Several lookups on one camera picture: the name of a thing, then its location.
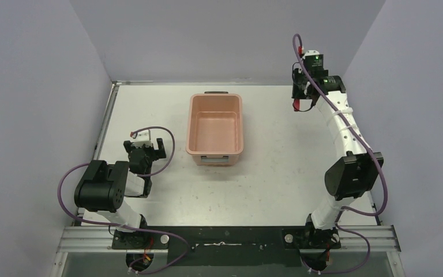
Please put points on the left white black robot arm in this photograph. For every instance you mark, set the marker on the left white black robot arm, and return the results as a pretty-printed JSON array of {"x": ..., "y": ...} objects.
[{"x": 104, "y": 187}]

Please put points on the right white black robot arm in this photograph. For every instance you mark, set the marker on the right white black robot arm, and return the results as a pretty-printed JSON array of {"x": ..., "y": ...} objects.
[{"x": 356, "y": 169}]

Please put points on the aluminium front rail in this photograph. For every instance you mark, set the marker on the aluminium front rail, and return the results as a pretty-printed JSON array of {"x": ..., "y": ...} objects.
[{"x": 97, "y": 239}]

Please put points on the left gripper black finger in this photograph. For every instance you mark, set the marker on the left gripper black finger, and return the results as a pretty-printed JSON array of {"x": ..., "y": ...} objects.
[
  {"x": 160, "y": 151},
  {"x": 128, "y": 146}
]

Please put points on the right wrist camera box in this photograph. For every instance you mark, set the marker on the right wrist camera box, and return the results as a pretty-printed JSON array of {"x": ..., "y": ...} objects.
[{"x": 313, "y": 60}]

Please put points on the pink plastic bin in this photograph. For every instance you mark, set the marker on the pink plastic bin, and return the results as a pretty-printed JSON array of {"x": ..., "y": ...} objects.
[{"x": 215, "y": 128}]

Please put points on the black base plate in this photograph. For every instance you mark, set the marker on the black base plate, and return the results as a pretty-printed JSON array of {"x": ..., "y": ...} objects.
[{"x": 235, "y": 255}]

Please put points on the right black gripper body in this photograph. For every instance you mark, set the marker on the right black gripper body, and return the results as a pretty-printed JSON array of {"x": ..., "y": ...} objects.
[{"x": 298, "y": 90}]

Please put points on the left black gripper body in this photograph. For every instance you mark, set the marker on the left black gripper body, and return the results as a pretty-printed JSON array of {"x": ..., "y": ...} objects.
[{"x": 143, "y": 149}]

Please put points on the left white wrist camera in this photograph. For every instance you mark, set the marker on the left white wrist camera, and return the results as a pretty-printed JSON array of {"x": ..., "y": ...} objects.
[{"x": 141, "y": 139}]

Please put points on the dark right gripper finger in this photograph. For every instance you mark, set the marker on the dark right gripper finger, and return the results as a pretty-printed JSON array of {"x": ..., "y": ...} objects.
[
  {"x": 296, "y": 105},
  {"x": 310, "y": 102}
]

